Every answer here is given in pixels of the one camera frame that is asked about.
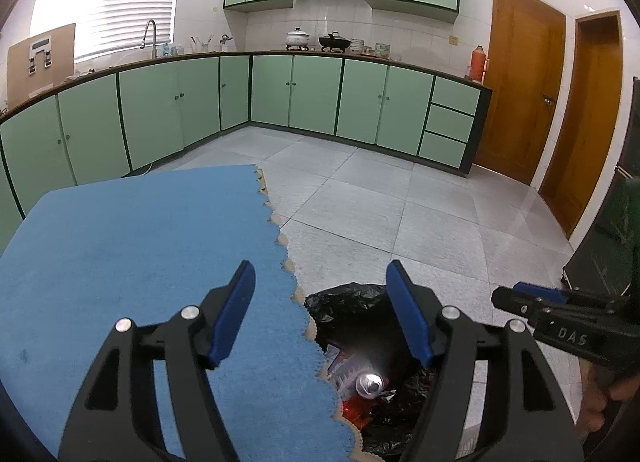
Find trash bin with black bag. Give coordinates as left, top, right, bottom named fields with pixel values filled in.
left=304, top=282, right=493, bottom=458

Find white cooking pot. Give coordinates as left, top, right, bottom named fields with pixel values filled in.
left=285, top=27, right=311, bottom=50

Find brown wooden door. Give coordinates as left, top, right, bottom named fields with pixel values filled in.
left=472, top=0, right=567, bottom=187
left=537, top=10, right=626, bottom=238

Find metal sink faucet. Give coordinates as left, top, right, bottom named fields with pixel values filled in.
left=140, top=19, right=158, bottom=59

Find red thermos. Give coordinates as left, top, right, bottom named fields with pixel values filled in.
left=469, top=45, right=488, bottom=83

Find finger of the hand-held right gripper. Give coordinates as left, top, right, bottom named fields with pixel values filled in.
left=512, top=281, right=621, bottom=308
left=491, top=287, right=556, bottom=325

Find brown cardboard box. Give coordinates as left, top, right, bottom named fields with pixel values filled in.
left=6, top=23, right=77, bottom=102

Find person's right hand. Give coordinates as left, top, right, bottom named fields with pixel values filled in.
left=580, top=359, right=640, bottom=443

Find black wok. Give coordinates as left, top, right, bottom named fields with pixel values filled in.
left=318, top=32, right=351, bottom=52

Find blue tablecloth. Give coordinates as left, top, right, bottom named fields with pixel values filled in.
left=0, top=163, right=363, bottom=462

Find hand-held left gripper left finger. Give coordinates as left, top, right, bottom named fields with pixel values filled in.
left=57, top=259, right=257, bottom=462

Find silver metal can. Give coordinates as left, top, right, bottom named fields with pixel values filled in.
left=354, top=372, right=390, bottom=400

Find dark glass-front cabinet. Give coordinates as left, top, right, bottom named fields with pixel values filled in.
left=562, top=76, right=640, bottom=298

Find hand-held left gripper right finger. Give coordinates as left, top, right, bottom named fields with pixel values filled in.
left=386, top=259, right=586, bottom=462

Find green base cabinets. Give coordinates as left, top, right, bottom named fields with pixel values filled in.
left=0, top=51, right=493, bottom=233

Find beige scalloped table underlay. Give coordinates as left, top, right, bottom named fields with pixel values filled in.
left=255, top=167, right=326, bottom=383

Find green cabinet drawer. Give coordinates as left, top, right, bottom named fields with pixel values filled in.
left=424, top=105, right=473, bottom=143
left=419, top=131, right=468, bottom=169
left=429, top=76, right=478, bottom=116

